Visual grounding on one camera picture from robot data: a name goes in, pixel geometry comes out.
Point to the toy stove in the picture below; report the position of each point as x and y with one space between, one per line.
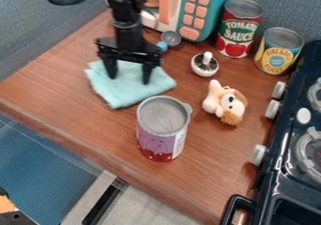
292 147

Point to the blue cloth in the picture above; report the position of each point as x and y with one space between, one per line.
130 84

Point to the toy microwave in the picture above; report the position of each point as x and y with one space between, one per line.
188 8

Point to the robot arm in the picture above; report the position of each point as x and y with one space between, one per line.
123 2

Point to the white toy mushroom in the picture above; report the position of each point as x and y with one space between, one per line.
205 64

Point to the plush dog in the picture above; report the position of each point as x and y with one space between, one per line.
225 103

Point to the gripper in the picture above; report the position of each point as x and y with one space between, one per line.
129 45

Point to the purple can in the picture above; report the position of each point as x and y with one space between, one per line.
162 129

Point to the blue spoon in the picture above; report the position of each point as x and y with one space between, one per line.
168 40

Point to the red tomato can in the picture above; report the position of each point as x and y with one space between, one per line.
238 28

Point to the yellow pineapple can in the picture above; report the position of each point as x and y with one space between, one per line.
278 51

